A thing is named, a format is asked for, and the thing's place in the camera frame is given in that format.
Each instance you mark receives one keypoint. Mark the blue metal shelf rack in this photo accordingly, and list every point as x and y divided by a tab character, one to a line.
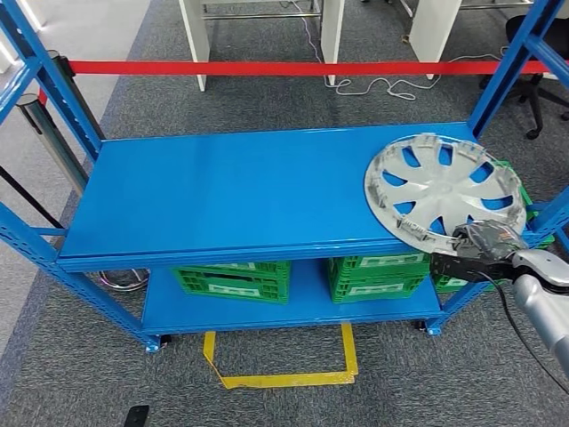
222	188

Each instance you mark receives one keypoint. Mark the red barrier belt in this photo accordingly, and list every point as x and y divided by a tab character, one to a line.
266	68

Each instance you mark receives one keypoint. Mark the white desk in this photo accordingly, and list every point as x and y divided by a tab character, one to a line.
433	29
195	41

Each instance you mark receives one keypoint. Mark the dark stanchion post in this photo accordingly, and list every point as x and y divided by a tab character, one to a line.
82	103

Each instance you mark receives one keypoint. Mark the silver wheel hubcap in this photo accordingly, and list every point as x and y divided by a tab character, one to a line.
444	188

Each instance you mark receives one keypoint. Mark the black robot foot plate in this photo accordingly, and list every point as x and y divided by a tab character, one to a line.
135	415

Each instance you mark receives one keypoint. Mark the black office chair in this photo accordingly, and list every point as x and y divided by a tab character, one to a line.
533	94

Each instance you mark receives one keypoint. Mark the chrome stanchion post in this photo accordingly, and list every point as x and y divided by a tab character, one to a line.
52	144

